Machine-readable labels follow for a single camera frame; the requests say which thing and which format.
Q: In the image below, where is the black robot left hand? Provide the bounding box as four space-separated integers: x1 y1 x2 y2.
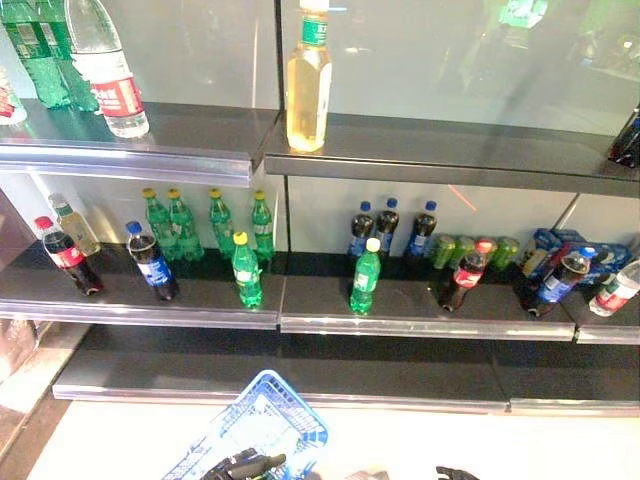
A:
202 448 288 480

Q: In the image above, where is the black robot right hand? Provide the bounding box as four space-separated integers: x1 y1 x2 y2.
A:
435 465 482 480

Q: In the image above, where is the blue plastic shopping basket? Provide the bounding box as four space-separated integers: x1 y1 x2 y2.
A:
160 369 330 480

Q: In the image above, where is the green soda bottle yellow cap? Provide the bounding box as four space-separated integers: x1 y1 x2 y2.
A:
207 187 237 261
250 189 276 263
165 187 206 264
230 230 265 308
141 187 177 262

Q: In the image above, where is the cola bottle red cap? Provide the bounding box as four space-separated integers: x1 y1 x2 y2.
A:
438 238 498 313
33 215 105 297

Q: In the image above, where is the green soda bottle white cap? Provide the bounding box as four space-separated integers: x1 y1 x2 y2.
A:
349 237 383 317

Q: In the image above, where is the dark soda bottle blue cap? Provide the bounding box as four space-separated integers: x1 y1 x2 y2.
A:
374 196 401 257
528 245 599 318
403 200 439 262
124 220 181 303
347 200 376 259

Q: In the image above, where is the small water bottle red label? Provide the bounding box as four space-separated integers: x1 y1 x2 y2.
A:
588 258 640 318

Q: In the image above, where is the pale tea bottle grey cap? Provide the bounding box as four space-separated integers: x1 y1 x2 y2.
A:
47 192 102 258

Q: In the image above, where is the yellow tea bottle green label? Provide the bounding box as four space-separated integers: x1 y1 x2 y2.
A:
284 0 334 154

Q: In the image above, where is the large water bottle red label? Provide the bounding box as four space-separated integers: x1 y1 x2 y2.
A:
63 0 151 140

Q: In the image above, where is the large green soda bottle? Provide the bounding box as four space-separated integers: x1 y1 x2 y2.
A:
34 0 101 113
0 0 71 110

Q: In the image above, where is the small clear bottle red label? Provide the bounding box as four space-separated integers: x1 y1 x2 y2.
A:
0 64 29 126

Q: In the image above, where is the dark shelf board without rail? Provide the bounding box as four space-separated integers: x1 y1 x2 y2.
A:
262 111 640 199

